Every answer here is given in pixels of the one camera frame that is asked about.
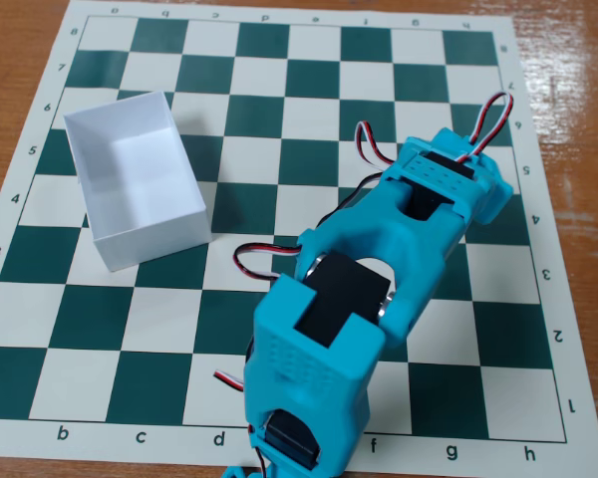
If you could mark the white open cardboard box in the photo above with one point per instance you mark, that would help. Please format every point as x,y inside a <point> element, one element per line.
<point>139,184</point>

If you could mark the green and white chessboard mat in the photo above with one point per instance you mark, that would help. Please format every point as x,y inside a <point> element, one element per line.
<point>279,124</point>

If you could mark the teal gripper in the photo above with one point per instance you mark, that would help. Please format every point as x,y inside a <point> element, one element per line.
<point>490,196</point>

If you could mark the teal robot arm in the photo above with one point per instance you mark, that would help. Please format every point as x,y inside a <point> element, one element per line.
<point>379,249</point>

